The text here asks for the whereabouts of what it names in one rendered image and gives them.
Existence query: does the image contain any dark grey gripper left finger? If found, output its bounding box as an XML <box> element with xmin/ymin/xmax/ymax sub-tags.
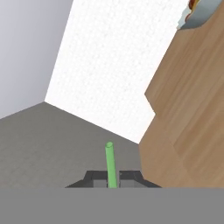
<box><xmin>65</xmin><ymin>170</ymin><xmax>109</xmax><ymax>189</ymax></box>

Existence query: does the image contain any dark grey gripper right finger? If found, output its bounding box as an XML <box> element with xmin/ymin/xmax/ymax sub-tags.
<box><xmin>116</xmin><ymin>171</ymin><xmax>162</xmax><ymax>189</ymax></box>

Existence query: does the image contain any green straw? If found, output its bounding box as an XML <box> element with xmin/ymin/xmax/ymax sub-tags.
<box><xmin>104</xmin><ymin>141</ymin><xmax>118</xmax><ymax>189</ymax></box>

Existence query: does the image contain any wooden cabinet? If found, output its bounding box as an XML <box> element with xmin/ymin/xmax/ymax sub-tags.
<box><xmin>138</xmin><ymin>3</ymin><xmax>224</xmax><ymax>189</ymax></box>

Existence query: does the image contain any pale blue bowl with food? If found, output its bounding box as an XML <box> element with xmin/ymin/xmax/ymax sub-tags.
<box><xmin>176</xmin><ymin>0</ymin><xmax>223</xmax><ymax>32</ymax></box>

